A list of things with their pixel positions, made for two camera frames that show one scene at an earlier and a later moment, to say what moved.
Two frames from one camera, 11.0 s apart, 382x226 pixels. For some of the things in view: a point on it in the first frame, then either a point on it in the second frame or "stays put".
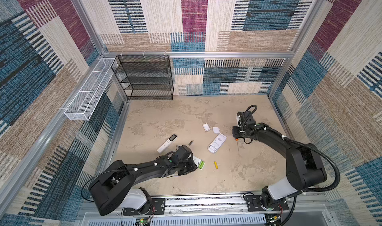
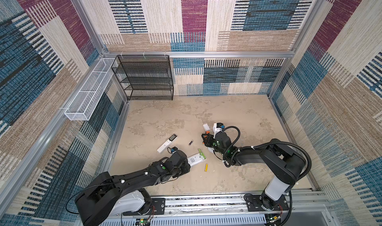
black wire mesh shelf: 144,77 stays put
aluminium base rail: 227,209 stays put
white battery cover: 206,127 stays put
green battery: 201,165 to 202,154
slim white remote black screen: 172,138 stays put
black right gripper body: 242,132 to 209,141
